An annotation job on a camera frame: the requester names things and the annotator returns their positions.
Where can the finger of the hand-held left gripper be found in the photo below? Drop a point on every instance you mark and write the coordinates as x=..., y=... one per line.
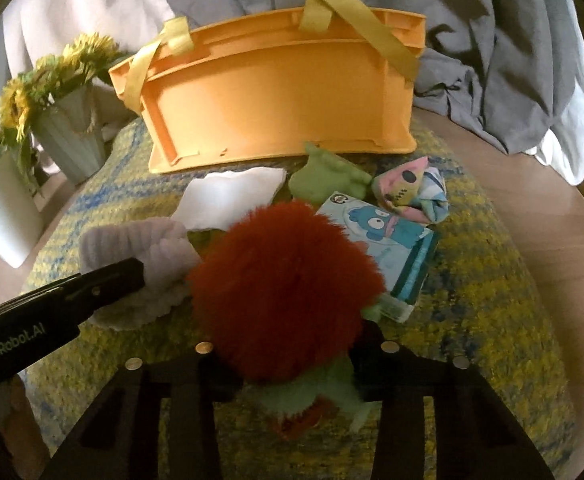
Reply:
x=107, y=285

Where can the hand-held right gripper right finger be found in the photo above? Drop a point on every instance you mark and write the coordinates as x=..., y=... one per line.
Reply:
x=372, y=375

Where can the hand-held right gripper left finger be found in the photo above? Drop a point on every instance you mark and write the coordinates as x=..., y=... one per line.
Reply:
x=192, y=375

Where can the lilac fuzzy sock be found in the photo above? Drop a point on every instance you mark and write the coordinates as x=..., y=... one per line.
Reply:
x=137, y=245

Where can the blue cartoon tissue packet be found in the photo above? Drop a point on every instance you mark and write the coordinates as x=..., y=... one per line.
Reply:
x=397, y=250

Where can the orange furry green plush toy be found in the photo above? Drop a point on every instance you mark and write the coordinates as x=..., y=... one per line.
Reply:
x=282, y=280

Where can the white soft cloth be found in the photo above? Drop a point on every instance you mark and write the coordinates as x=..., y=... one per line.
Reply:
x=227, y=195

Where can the pastel printed cloth bundle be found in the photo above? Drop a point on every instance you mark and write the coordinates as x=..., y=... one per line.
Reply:
x=407, y=190

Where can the green fuzzy mitten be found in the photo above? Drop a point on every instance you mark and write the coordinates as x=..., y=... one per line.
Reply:
x=322, y=180

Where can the yellow blue plaid mat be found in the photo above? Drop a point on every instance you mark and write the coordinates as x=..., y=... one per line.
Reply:
x=472, y=310

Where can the white plant pot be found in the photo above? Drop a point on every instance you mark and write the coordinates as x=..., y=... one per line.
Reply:
x=2, y=215

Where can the pale ribbed vase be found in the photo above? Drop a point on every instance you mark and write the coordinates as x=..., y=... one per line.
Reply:
x=72, y=145

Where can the sunflower bouquet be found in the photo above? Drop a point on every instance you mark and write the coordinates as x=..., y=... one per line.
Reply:
x=57, y=72

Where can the pink curtain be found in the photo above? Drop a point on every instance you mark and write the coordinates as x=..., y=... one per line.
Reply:
x=72, y=5

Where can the white sheer curtain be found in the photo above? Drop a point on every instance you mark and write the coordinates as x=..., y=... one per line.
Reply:
x=567, y=155

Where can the wide grey curtain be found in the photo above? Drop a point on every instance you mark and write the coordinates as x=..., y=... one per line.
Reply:
x=472, y=35

